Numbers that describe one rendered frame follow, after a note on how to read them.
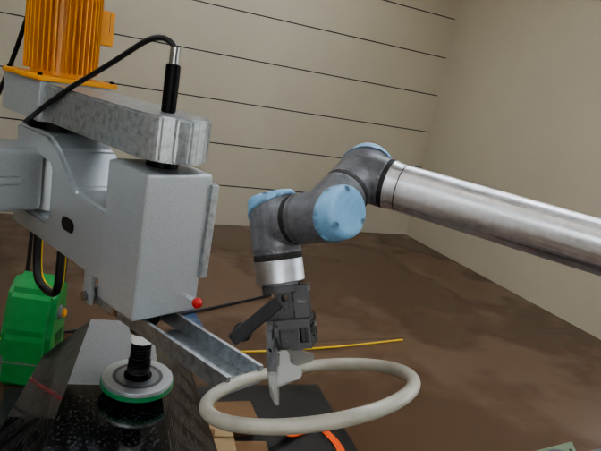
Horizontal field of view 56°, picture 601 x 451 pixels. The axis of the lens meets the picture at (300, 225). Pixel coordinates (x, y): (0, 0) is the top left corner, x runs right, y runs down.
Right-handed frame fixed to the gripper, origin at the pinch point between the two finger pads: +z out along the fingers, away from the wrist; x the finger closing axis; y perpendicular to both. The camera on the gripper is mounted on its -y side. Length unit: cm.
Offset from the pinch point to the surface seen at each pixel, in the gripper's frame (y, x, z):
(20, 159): -96, 63, -64
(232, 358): -24.2, 43.6, 2.1
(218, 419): -14.4, 3.6, 5.1
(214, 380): -25.4, 31.5, 4.6
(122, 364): -68, 64, 6
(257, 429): -5.5, -0.8, 6.1
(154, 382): -56, 60, 11
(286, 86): -100, 562, -207
